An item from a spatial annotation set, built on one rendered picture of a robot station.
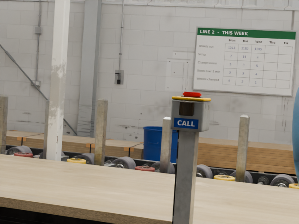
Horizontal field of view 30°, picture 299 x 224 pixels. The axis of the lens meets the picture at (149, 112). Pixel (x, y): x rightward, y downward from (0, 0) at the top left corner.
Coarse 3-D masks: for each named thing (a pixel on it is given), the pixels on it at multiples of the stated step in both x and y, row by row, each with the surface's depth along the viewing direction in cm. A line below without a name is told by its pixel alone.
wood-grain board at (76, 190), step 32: (0, 160) 220; (32, 160) 225; (0, 192) 161; (32, 192) 164; (64, 192) 167; (96, 192) 170; (128, 192) 173; (160, 192) 177; (224, 192) 184; (256, 192) 188; (288, 192) 192
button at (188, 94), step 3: (183, 93) 118; (186, 93) 117; (189, 93) 117; (192, 93) 117; (195, 93) 117; (198, 93) 118; (189, 96) 117; (192, 96) 117; (195, 96) 117; (198, 96) 118
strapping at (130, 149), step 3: (33, 135) 781; (18, 138) 751; (21, 138) 750; (24, 138) 749; (21, 141) 750; (21, 144) 750; (87, 144) 727; (90, 144) 726; (93, 144) 725; (138, 144) 751; (90, 147) 726; (93, 147) 725; (126, 147) 714; (129, 147) 714; (90, 150) 726; (126, 150) 714; (129, 150) 713; (132, 150) 712; (129, 153) 713
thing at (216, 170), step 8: (32, 152) 312; (40, 152) 310; (64, 152) 306; (72, 152) 304; (136, 160) 293; (144, 160) 292; (216, 168) 280; (224, 168) 281; (256, 176) 274; (272, 176) 271
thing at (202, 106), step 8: (176, 96) 117; (184, 96) 117; (176, 104) 116; (200, 104) 115; (208, 104) 119; (176, 112) 116; (200, 112) 115; (208, 112) 119; (200, 120) 115; (208, 120) 120; (176, 128) 117; (184, 128) 116; (200, 128) 115; (208, 128) 121
